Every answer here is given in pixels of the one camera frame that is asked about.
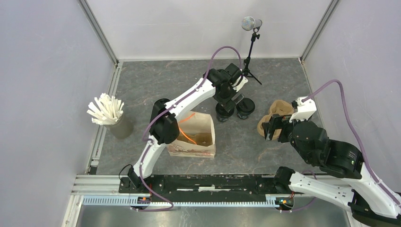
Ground black cup lid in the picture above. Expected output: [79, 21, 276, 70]
[215, 104, 235, 115]
[236, 98, 255, 114]

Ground single black coffee cup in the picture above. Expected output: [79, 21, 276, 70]
[237, 110, 253, 120]

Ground paper takeout bag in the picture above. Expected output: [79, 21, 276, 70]
[166, 111, 216, 158]

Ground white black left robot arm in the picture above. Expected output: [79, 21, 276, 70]
[128, 63, 248, 193]

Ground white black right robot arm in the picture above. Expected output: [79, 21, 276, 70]
[262, 114, 401, 227]

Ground microphone on black tripod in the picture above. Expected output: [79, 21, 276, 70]
[241, 16, 262, 85]

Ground white straws in cup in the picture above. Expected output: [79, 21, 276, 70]
[87, 93, 133, 140]

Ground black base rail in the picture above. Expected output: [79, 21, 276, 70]
[72, 174, 355, 208]

